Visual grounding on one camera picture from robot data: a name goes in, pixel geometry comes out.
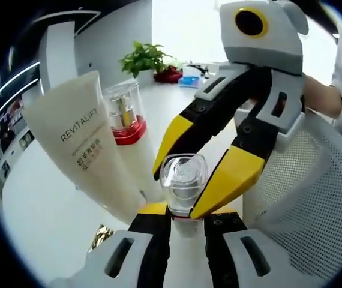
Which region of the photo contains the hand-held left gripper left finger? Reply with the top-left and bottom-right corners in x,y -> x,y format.
49,201 -> 172,288

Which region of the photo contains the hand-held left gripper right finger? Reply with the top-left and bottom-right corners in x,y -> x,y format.
203,209 -> 305,288

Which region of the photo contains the gold skincare sachet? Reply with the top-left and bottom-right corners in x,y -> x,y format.
91,224 -> 116,251

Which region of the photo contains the silver skincare bottle square label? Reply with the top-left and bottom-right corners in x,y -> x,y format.
158,152 -> 212,288

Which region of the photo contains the white skincare bottle red collar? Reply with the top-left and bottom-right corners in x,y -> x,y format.
101,83 -> 161,205

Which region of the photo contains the white skincare tube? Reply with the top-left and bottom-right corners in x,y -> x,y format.
23,70 -> 148,224

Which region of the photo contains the blue white tissue box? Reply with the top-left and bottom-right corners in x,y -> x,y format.
178,67 -> 204,88

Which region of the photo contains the dark red plant pot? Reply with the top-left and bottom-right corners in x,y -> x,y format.
153,66 -> 181,84

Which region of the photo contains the green plant white pot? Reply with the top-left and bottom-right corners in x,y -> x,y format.
119,40 -> 175,88

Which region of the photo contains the dark cable clutter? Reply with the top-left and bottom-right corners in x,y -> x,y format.
187,59 -> 220,77

